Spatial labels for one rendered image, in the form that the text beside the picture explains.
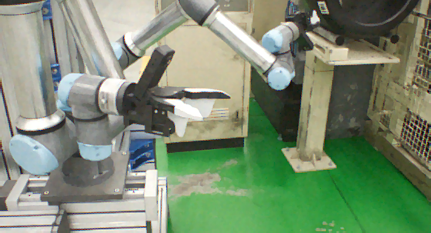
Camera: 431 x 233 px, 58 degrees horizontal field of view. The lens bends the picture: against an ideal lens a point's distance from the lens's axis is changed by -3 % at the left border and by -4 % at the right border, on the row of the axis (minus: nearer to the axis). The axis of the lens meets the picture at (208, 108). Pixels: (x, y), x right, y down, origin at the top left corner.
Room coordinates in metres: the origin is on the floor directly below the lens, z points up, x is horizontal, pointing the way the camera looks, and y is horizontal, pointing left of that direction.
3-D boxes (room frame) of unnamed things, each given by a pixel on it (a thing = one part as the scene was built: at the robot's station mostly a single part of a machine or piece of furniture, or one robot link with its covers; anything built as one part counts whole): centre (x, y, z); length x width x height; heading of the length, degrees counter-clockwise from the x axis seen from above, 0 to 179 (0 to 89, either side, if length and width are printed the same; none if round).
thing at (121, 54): (1.46, 0.39, 0.88); 0.13 x 0.12 x 0.14; 166
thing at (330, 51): (1.89, -0.56, 0.83); 0.36 x 0.09 x 0.06; 9
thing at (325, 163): (2.16, -0.64, 0.02); 0.27 x 0.27 x 0.04; 9
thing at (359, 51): (1.92, -0.70, 0.80); 0.37 x 0.36 x 0.02; 99
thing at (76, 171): (0.96, 0.35, 0.77); 0.15 x 0.15 x 0.10
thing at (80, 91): (0.78, 0.26, 1.04); 0.11 x 0.08 x 0.09; 69
